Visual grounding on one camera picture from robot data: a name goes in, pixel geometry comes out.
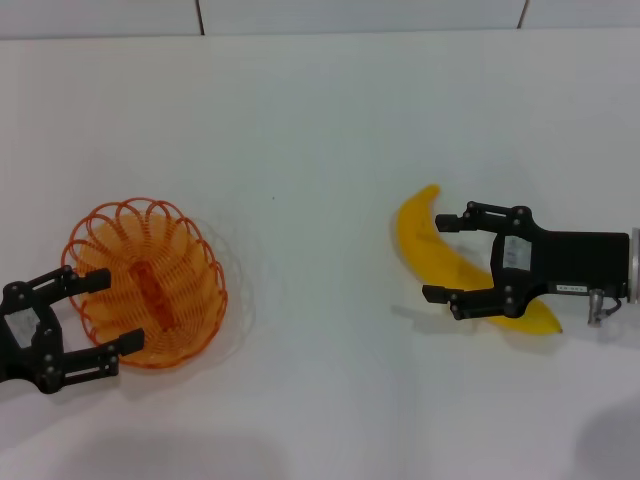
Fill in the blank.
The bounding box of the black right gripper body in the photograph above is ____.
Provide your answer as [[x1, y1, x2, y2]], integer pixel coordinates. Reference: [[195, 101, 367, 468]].
[[491, 204, 631, 319]]

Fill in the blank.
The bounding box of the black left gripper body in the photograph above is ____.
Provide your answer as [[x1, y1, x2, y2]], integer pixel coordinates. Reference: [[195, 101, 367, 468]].
[[0, 281, 67, 397]]

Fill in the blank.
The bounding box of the yellow banana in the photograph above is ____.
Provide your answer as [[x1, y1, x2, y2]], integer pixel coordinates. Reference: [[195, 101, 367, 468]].
[[392, 183, 564, 336]]

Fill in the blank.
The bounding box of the orange plastic wire basket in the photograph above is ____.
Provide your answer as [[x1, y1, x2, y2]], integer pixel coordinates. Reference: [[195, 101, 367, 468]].
[[60, 197, 227, 371]]

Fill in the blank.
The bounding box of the right wrist connector with cable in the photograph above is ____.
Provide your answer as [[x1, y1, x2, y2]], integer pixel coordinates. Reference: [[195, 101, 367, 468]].
[[586, 288, 627, 327]]

